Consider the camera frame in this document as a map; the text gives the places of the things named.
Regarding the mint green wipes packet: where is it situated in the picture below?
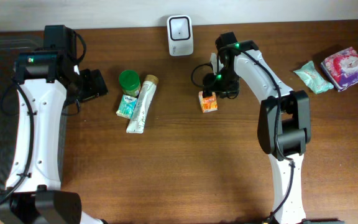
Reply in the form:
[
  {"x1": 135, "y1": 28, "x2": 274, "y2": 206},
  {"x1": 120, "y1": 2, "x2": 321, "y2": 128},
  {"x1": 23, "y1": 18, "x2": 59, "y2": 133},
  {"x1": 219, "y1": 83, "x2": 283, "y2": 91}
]
[{"x1": 294, "y1": 61, "x2": 334, "y2": 94}]

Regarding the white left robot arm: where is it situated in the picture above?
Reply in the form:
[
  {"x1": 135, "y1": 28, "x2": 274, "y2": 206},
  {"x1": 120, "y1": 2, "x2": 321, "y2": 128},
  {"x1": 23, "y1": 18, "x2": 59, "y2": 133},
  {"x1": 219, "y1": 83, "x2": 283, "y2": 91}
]
[{"x1": 0, "y1": 25, "x2": 108, "y2": 223}]

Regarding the orange tissue pocket pack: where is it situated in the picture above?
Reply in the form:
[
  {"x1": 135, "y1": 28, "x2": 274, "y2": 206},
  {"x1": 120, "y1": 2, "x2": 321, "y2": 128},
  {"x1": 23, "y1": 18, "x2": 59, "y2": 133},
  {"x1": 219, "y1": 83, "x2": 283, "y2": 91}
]
[{"x1": 198, "y1": 91, "x2": 218, "y2": 113}]

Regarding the red purple tissue pack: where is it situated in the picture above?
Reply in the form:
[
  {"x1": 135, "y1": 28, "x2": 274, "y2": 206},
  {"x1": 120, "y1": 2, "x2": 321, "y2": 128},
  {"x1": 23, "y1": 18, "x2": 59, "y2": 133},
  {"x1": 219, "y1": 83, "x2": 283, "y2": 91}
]
[{"x1": 320, "y1": 47, "x2": 358, "y2": 92}]

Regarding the green lid jar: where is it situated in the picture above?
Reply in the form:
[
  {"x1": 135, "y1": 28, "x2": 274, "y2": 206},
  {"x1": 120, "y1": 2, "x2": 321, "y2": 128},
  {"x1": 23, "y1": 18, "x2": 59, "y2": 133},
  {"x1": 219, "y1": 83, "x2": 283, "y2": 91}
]
[{"x1": 119, "y1": 70, "x2": 141, "y2": 97}]

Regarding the white cream tube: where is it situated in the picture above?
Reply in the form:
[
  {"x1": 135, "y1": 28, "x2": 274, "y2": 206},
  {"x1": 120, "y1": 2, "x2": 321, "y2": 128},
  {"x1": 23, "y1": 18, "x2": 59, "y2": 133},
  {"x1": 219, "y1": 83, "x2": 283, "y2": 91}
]
[{"x1": 126, "y1": 75, "x2": 158, "y2": 134}]

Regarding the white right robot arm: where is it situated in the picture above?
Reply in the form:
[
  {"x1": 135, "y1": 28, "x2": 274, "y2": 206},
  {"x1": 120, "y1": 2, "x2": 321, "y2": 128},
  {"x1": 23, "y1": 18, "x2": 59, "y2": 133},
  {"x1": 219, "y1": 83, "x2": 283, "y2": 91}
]
[{"x1": 201, "y1": 32, "x2": 311, "y2": 223}]

